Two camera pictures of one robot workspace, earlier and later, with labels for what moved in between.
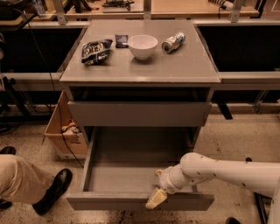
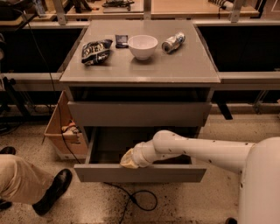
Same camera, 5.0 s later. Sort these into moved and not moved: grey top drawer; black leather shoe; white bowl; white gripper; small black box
Moved: white gripper
Not moved: black leather shoe; grey top drawer; small black box; white bowl
